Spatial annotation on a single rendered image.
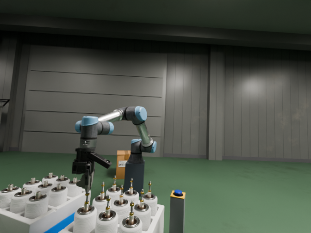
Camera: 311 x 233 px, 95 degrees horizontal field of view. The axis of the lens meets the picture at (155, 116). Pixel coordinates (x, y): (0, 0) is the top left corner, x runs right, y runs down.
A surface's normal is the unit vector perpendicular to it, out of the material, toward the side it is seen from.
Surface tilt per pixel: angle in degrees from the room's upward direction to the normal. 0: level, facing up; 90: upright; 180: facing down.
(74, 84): 90
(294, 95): 90
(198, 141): 90
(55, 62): 90
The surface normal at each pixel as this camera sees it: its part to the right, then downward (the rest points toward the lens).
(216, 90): 0.04, -0.07
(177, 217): -0.29, -0.08
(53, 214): 0.95, 0.02
